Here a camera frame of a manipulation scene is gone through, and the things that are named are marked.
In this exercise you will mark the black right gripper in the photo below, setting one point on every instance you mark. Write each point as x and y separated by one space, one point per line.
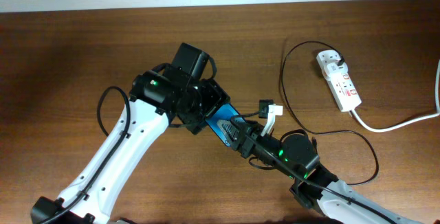
251 128

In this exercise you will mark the white USB charger plug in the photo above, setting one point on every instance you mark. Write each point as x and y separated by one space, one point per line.
332 70

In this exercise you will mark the white power strip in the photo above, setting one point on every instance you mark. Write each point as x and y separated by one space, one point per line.
342 87

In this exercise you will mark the blue Galaxy smartphone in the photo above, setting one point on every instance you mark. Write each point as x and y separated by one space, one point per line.
221 125

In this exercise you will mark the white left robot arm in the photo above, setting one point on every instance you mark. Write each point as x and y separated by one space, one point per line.
167 96

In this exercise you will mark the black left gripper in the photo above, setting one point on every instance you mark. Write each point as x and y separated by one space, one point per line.
216 96

